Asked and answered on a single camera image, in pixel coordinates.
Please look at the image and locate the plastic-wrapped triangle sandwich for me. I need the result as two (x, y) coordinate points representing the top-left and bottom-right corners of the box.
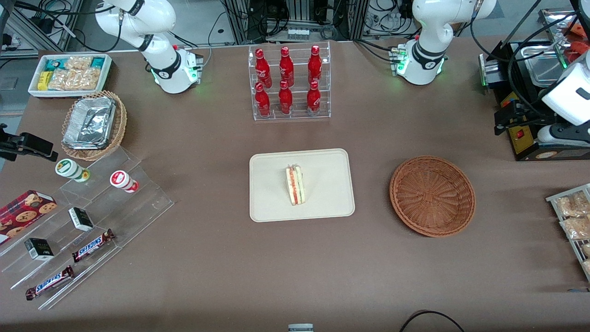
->
(286, 165), (306, 206)

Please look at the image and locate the tray of packaged pastries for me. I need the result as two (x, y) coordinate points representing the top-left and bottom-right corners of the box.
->
(546, 184), (590, 283)

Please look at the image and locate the wicker basket holding foil trays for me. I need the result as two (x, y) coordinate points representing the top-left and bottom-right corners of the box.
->
(61, 90), (127, 161)

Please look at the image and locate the empty round brown wicker basket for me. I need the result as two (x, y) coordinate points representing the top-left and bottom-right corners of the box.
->
(389, 156), (476, 237)

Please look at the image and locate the cream rectangular plastic tray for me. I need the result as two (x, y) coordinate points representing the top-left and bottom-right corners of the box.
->
(249, 148), (355, 223)

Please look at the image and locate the black food warmer yellow panel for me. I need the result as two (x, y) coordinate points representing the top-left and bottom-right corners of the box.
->
(478, 8), (590, 161)

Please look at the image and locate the white cup green label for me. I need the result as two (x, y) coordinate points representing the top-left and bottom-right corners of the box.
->
(55, 159), (91, 183)

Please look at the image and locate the stainless steel pan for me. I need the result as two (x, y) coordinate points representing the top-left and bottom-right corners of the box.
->
(523, 44), (566, 86)

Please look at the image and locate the stack of foil trays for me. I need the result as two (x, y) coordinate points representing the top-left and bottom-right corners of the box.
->
(63, 96), (116, 150)

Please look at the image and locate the white rectangular snack bin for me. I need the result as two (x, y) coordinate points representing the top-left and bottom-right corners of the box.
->
(28, 53), (113, 99)

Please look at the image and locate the red chocolate chip cookie box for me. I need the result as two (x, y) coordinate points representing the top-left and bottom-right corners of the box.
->
(0, 190), (58, 245)

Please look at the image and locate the large clear cracker bag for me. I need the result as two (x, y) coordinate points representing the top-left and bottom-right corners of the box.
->
(47, 68), (103, 91)

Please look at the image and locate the small black carton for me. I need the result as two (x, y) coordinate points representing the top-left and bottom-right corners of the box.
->
(68, 207), (94, 232)
(24, 238), (54, 261)

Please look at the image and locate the white cup red label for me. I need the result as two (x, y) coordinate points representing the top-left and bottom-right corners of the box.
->
(110, 170), (139, 193)

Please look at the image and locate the small clear cracker bag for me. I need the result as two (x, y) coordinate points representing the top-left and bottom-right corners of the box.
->
(65, 56), (94, 71)

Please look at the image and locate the Snickers chocolate bar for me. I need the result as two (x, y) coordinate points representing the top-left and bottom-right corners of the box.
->
(71, 229), (115, 263)
(25, 265), (75, 301)

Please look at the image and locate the clear acrylic stepped display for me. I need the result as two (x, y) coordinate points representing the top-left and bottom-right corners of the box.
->
(0, 147), (175, 310)

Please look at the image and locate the red cola bottle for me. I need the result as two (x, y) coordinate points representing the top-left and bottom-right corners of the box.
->
(255, 48), (272, 89)
(308, 45), (322, 85)
(278, 81), (293, 115)
(279, 46), (295, 87)
(255, 82), (271, 117)
(307, 81), (321, 116)

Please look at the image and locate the clear acrylic bottle rack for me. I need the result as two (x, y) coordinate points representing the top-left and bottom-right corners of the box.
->
(248, 41), (331, 121)

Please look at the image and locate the black cable loop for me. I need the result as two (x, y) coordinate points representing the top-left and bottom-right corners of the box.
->
(399, 310), (466, 332)

